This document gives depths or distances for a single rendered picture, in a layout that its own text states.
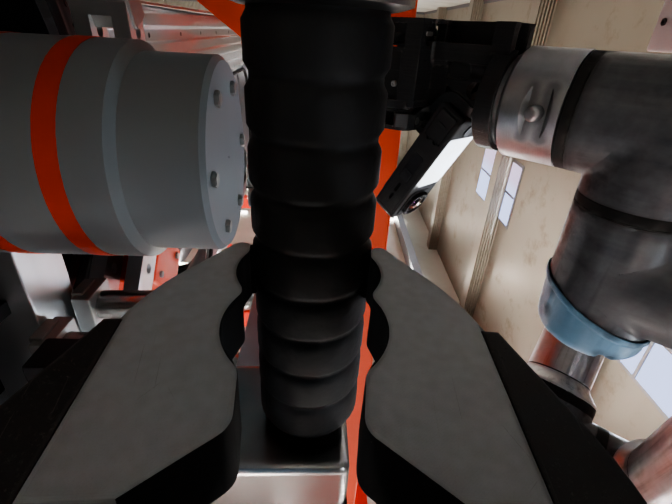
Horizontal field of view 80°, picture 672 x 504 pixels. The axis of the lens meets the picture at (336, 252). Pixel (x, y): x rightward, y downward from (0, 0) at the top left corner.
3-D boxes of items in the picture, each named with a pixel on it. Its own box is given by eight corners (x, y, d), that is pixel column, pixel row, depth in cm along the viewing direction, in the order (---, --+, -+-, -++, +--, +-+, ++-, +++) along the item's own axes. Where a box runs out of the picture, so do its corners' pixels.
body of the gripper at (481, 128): (412, 20, 37) (549, 25, 30) (400, 118, 41) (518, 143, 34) (357, 15, 32) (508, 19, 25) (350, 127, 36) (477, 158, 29)
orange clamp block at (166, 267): (93, 280, 52) (124, 293, 60) (156, 282, 52) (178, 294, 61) (102, 229, 54) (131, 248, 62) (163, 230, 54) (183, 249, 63)
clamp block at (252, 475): (76, 471, 13) (111, 554, 16) (351, 470, 14) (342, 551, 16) (137, 360, 18) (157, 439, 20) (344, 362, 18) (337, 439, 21)
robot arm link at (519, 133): (573, 157, 31) (536, 178, 26) (514, 144, 34) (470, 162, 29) (609, 49, 28) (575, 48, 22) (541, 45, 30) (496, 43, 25)
